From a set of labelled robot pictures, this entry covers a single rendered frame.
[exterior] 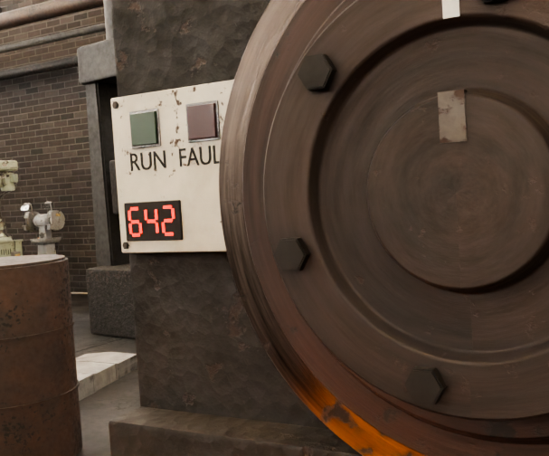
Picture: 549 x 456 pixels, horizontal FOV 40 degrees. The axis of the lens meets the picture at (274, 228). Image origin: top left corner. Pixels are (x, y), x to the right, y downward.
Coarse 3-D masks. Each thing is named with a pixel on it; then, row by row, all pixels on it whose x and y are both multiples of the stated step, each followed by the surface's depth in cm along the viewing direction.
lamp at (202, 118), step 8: (208, 104) 80; (192, 112) 81; (200, 112) 81; (208, 112) 80; (192, 120) 81; (200, 120) 81; (208, 120) 80; (192, 128) 81; (200, 128) 81; (208, 128) 80; (216, 128) 80; (192, 136) 81; (200, 136) 81; (208, 136) 80; (216, 136) 80
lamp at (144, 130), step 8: (144, 112) 84; (152, 112) 84; (136, 120) 85; (144, 120) 85; (152, 120) 84; (136, 128) 85; (144, 128) 85; (152, 128) 84; (136, 136) 85; (144, 136) 85; (152, 136) 84; (136, 144) 85; (144, 144) 85
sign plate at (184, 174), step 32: (128, 96) 86; (160, 96) 84; (192, 96) 82; (224, 96) 79; (128, 128) 86; (160, 128) 84; (128, 160) 87; (160, 160) 84; (192, 160) 82; (128, 192) 87; (160, 192) 85; (192, 192) 83; (128, 224) 87; (160, 224) 85; (192, 224) 83
